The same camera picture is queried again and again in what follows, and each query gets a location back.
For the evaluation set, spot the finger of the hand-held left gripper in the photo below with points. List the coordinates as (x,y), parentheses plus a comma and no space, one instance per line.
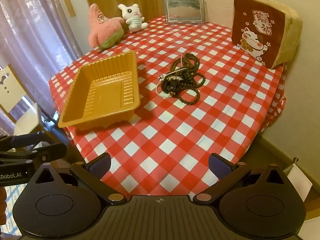
(23,140)
(50,151)

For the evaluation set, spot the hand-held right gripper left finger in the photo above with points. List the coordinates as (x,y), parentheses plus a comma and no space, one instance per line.
(100,166)

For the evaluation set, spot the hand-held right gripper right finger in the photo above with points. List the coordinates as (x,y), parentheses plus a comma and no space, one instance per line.
(220,166)

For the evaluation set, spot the golden plastic tray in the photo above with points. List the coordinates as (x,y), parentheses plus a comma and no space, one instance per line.
(105,92)

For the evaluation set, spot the black wristwatch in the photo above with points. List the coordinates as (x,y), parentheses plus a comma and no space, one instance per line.
(172,83)

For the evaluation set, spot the person's left hand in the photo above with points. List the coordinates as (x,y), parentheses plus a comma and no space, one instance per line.
(2,205)

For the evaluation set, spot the blue patterned mat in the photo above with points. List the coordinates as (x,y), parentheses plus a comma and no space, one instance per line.
(12,200)

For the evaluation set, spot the white wooden chair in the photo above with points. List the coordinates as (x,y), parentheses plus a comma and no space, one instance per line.
(15,92)

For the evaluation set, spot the red checked tablecloth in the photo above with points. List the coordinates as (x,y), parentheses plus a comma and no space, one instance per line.
(175,130)

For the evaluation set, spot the sheer lilac curtain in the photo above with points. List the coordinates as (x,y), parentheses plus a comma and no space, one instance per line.
(30,30)

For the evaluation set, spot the pink starfish plush toy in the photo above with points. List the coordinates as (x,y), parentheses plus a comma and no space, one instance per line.
(100,22)

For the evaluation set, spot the cat print cushion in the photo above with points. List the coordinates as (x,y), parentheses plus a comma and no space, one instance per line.
(255,30)

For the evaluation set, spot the white rabbit plush toy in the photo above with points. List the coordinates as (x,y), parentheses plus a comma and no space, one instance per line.
(132,17)

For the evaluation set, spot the beige wall strip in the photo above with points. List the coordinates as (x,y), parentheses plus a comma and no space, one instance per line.
(68,5)

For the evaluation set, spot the clear picture frame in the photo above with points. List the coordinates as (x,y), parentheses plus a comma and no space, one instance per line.
(183,10)

